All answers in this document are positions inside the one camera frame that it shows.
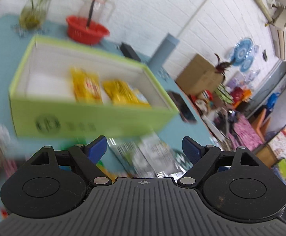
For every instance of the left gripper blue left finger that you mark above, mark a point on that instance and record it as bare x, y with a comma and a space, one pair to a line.
96, 149

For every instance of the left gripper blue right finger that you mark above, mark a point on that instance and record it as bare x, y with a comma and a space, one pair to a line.
192, 150

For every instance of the large yellow snack bag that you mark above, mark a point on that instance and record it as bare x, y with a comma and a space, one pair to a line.
121, 93

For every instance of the yellow snack packet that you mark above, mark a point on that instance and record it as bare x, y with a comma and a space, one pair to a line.
86, 87

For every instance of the silver foil snack bag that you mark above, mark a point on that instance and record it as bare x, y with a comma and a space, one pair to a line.
145, 157

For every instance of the smartphone with red case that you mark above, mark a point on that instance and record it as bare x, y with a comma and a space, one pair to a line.
184, 111

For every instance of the green cardboard box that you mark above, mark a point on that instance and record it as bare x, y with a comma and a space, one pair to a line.
64, 89

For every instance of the brown cardboard box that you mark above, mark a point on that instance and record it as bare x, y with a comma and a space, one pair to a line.
198, 76

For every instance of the grey blue thermos bottle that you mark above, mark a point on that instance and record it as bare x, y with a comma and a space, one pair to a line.
162, 53

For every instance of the dark purple potted plant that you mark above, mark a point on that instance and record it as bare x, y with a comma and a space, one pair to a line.
222, 66

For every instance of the black rectangular case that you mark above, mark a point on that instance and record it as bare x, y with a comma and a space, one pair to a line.
129, 52

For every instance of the blue paper fan decoration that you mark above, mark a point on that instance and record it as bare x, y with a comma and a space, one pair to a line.
242, 55

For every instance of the red plastic basket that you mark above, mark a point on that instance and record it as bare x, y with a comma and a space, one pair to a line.
90, 34

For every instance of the glass pitcher with straw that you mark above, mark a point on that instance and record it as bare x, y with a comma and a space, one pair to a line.
97, 11

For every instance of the white air conditioner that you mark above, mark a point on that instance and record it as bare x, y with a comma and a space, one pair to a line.
278, 31

